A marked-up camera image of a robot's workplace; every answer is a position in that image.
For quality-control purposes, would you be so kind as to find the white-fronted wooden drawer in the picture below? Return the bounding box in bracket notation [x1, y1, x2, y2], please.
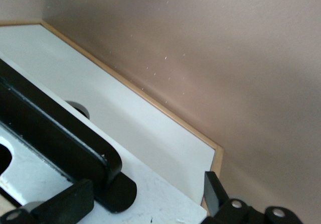
[0, 24, 217, 224]

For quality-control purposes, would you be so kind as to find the wooden drawer cabinet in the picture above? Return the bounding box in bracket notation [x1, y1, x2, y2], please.
[0, 20, 224, 213]

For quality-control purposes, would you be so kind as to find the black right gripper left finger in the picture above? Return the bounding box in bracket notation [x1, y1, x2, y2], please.
[0, 178, 95, 224]

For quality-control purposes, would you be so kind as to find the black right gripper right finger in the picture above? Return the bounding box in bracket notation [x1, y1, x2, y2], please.
[202, 170, 302, 224]

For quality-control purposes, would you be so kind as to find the black metal drawer handle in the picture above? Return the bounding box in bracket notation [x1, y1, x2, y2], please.
[0, 57, 138, 214]

